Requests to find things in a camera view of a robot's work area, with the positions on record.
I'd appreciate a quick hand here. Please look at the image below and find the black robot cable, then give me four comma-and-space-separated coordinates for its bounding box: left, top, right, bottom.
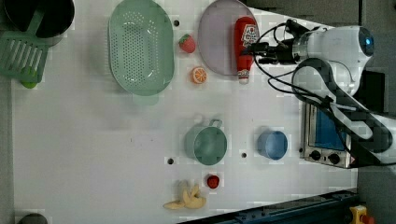
252, 19, 396, 166

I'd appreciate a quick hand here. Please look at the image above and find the green slotted spatula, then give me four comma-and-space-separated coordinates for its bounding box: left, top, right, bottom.
0, 13, 49, 89

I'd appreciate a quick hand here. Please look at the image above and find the red toy strawberry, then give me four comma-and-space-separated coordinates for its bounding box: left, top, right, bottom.
178, 34, 196, 53

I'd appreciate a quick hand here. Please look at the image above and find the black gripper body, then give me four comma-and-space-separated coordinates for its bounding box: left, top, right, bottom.
258, 42, 296, 64

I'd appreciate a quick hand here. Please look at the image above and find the black pot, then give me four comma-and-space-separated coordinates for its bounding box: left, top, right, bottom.
1, 0, 76, 47

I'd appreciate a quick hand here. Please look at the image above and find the small red toy fruit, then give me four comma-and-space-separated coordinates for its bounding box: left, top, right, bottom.
206, 175, 219, 189

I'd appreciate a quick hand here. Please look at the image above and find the grey oval plate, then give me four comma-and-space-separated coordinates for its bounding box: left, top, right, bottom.
197, 0, 254, 76

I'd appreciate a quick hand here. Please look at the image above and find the blue bowl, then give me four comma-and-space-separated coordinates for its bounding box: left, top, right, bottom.
257, 131, 288, 161

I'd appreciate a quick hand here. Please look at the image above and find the red ketchup bottle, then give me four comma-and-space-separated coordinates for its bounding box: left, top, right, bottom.
233, 17, 259, 85

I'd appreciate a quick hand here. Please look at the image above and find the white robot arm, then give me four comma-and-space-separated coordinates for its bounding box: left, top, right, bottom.
238, 21, 395, 166

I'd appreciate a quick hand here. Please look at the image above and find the peeled toy banana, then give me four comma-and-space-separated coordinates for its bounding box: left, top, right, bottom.
163, 180, 206, 210

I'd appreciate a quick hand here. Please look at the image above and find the green cup with handle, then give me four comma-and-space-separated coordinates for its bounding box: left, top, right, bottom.
184, 119, 228, 166

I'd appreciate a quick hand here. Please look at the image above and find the green perforated colander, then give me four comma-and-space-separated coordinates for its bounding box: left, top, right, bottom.
107, 0, 175, 105

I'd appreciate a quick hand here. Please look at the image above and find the black cylinder table corner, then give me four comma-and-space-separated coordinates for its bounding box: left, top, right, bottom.
17, 213, 49, 224

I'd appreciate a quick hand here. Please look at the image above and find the orange slice toy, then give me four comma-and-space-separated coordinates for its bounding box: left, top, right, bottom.
191, 67, 207, 84

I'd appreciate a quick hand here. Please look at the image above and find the black toaster oven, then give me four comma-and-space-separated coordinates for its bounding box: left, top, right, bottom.
302, 104, 354, 169

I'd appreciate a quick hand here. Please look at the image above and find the yellow red emergency button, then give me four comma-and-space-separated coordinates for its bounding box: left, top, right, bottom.
349, 205, 375, 224

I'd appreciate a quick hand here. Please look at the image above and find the blue metal rail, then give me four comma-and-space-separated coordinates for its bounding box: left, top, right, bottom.
177, 190, 360, 224

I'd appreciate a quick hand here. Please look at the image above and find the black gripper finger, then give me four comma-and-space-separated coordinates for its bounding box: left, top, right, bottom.
238, 51, 259, 57
247, 42, 269, 52

